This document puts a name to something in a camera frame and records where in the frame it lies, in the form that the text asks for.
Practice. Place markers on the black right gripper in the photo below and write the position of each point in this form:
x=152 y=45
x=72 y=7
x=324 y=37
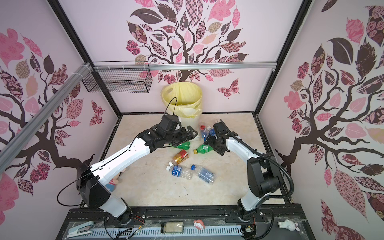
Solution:
x=212 y=138

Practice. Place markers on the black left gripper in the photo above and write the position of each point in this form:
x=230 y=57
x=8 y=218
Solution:
x=185 y=137

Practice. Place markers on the green soda bottle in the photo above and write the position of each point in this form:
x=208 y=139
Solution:
x=203 y=149
x=183 y=146

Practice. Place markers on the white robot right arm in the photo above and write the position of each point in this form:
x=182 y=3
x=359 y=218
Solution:
x=264 y=175

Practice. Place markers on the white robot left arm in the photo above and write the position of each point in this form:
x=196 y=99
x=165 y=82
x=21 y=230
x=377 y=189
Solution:
x=92 y=181

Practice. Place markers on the white bin with yellow bag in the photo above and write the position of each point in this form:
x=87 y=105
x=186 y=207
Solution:
x=185 y=100

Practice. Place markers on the red yellow label bottle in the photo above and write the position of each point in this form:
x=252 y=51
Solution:
x=180 y=157

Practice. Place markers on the blue label bottle white cap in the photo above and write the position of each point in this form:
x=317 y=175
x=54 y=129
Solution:
x=180 y=172

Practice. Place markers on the striped plush doll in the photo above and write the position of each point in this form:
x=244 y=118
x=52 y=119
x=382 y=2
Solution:
x=111 y=186

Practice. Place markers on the pink white small toy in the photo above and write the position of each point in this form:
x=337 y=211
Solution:
x=199 y=224

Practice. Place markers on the beige rectangular box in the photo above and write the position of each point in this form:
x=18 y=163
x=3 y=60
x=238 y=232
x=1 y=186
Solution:
x=172 y=227

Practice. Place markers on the white plush toy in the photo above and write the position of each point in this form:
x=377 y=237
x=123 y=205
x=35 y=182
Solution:
x=289 y=225

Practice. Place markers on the white stapler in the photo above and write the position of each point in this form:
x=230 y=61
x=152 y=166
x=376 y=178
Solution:
x=80 y=230

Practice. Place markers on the black wire basket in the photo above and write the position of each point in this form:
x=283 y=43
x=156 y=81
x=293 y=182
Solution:
x=119 y=77

